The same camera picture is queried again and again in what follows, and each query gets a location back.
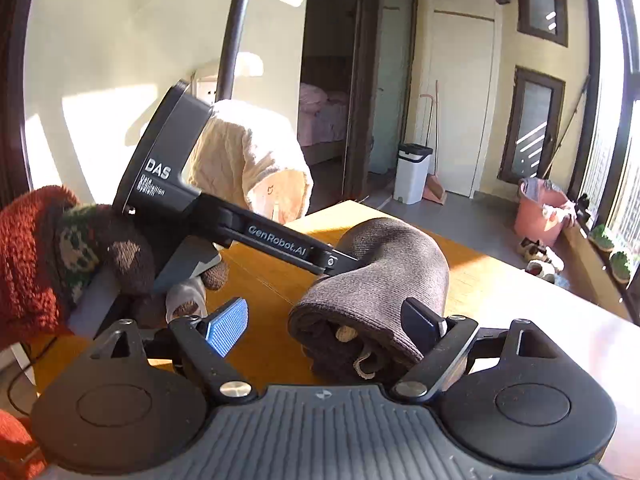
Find dark grey knit pants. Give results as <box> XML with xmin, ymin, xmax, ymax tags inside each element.
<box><xmin>288</xmin><ymin>218</ymin><xmax>449</xmax><ymax>386</ymax></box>

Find red knit sleeve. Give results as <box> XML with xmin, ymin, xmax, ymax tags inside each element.
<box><xmin>0</xmin><ymin>184</ymin><xmax>82</xmax><ymax>480</ymax></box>

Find shoe on floor far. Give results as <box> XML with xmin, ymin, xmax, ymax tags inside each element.
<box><xmin>518</xmin><ymin>237</ymin><xmax>565</xmax><ymax>272</ymax></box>

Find mop with long handle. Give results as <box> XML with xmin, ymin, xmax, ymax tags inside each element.
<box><xmin>539</xmin><ymin>74</ymin><xmax>591</xmax><ymax>179</ymax></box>

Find pink dustpan with broom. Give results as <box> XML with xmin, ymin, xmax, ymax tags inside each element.
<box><xmin>423</xmin><ymin>80</ymin><xmax>447</xmax><ymax>206</ymax></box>

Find cream knit sweater on chair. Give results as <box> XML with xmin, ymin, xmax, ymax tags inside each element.
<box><xmin>183</xmin><ymin>100</ymin><xmax>314</xmax><ymax>224</ymax></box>

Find white trash bin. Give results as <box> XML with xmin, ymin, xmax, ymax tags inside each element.
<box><xmin>393</xmin><ymin>143</ymin><xmax>433</xmax><ymax>205</ymax></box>

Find pink bed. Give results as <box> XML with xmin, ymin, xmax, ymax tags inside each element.
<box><xmin>297</xmin><ymin>82</ymin><xmax>348</xmax><ymax>146</ymax></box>

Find shoe on floor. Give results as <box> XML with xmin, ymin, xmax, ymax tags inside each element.
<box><xmin>518</xmin><ymin>237</ymin><xmax>565</xmax><ymax>272</ymax></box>
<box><xmin>525</xmin><ymin>260</ymin><xmax>556</xmax><ymax>284</ymax></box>

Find pink plastic bucket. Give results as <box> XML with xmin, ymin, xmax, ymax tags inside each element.
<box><xmin>514</xmin><ymin>177</ymin><xmax>577</xmax><ymax>247</ymax></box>

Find shoe on floor near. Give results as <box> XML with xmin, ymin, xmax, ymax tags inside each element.
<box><xmin>525</xmin><ymin>260</ymin><xmax>556</xmax><ymax>284</ymax></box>

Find left hand in knit glove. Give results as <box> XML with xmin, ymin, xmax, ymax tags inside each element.
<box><xmin>54</xmin><ymin>201</ymin><xmax>230</xmax><ymax>331</ymax></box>

